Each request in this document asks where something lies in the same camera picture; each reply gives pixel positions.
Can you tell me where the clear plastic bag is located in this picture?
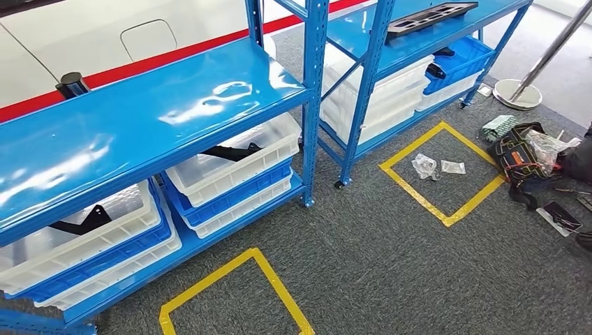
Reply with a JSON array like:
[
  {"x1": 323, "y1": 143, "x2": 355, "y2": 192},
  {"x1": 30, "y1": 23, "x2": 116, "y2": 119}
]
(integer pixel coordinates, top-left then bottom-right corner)
[
  {"x1": 411, "y1": 153, "x2": 438, "y2": 180},
  {"x1": 441, "y1": 160, "x2": 467, "y2": 176},
  {"x1": 524, "y1": 129, "x2": 582, "y2": 177}
]

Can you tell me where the black orange tool bag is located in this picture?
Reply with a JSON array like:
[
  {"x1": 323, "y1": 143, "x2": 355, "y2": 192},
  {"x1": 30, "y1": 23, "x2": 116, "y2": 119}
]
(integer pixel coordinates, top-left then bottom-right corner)
[{"x1": 486, "y1": 121, "x2": 563, "y2": 211}]

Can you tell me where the black plastic frame part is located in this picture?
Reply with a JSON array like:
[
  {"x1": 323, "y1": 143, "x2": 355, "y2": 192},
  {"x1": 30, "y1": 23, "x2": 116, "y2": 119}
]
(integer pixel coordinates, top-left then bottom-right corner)
[{"x1": 386, "y1": 1, "x2": 480, "y2": 40}]

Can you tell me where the white car red stripe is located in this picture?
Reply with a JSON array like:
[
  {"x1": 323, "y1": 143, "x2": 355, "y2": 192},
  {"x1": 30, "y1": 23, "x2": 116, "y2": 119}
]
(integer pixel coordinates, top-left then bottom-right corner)
[{"x1": 0, "y1": 0, "x2": 371, "y2": 124}]

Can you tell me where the green patterned packet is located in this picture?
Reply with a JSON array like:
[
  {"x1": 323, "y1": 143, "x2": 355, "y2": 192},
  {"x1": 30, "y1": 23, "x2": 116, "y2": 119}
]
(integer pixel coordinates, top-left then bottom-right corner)
[{"x1": 478, "y1": 114, "x2": 519, "y2": 143}]

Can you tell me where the blue metal shelf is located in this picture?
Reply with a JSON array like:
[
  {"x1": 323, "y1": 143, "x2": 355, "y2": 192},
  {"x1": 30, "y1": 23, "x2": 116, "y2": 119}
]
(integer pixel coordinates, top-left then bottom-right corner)
[
  {"x1": 0, "y1": 0, "x2": 330, "y2": 335},
  {"x1": 272, "y1": 0, "x2": 535, "y2": 190}
]

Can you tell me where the metal pole with round base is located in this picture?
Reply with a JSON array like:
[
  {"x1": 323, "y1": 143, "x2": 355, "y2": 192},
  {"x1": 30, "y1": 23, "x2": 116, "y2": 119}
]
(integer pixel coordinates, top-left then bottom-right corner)
[{"x1": 492, "y1": 0, "x2": 592, "y2": 112}]

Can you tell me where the black and white packet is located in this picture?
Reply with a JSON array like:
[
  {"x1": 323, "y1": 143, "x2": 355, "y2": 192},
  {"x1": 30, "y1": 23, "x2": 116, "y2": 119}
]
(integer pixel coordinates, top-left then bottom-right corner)
[{"x1": 536, "y1": 200, "x2": 584, "y2": 239}]

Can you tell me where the blue storage bin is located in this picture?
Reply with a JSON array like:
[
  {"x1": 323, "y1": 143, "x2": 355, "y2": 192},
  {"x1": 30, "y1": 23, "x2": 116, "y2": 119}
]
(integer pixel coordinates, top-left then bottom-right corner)
[
  {"x1": 4, "y1": 177, "x2": 173, "y2": 305},
  {"x1": 423, "y1": 34, "x2": 496, "y2": 96},
  {"x1": 159, "y1": 157, "x2": 295, "y2": 228}
]

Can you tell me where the black cylinder post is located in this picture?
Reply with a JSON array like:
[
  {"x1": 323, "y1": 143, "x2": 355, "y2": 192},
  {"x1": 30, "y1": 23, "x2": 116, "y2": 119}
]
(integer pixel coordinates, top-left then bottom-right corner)
[{"x1": 55, "y1": 71, "x2": 91, "y2": 101}]

